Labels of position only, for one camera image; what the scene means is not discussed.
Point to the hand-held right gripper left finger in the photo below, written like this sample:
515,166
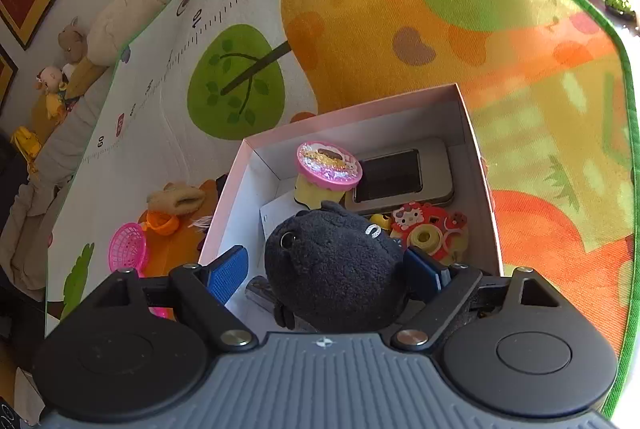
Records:
227,276

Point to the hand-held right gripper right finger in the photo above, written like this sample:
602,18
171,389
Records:
420,266

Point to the red yellow toy camera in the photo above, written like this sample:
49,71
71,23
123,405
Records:
425,236

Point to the black bar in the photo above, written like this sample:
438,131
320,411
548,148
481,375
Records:
257,291

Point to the small yellow toy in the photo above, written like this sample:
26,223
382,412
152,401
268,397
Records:
380,221

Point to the orange plastic toy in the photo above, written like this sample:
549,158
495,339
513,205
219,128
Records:
162,222

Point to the black cat plush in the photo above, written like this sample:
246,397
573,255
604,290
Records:
335,269

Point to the pink toy net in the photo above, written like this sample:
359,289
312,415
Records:
127,249

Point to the yellow pudding toy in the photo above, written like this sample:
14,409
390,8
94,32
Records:
327,164

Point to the pink cardboard box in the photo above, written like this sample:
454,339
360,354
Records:
435,119

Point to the white thread tuft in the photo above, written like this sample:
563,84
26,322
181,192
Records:
200,224

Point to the white power adapter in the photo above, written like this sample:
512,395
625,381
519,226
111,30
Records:
280,211

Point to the cartoon girl luggage tag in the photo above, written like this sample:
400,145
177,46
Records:
222,183

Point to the grey tin with window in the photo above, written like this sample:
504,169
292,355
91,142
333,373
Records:
390,174

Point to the beige blanket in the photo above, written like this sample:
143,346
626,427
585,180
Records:
30,229

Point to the beige sofa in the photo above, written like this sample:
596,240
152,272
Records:
75,129

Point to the yellow toy backpack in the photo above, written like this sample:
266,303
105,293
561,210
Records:
25,146

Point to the yellow duck plush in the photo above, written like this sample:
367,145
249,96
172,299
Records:
52,101

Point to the colourful printed play mat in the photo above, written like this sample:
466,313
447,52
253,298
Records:
450,9

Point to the pink-faced doll plush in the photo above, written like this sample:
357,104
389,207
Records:
50,75

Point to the cream plush pillow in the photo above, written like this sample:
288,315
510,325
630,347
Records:
125,19

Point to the brown rabbit plush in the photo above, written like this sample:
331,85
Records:
72,41

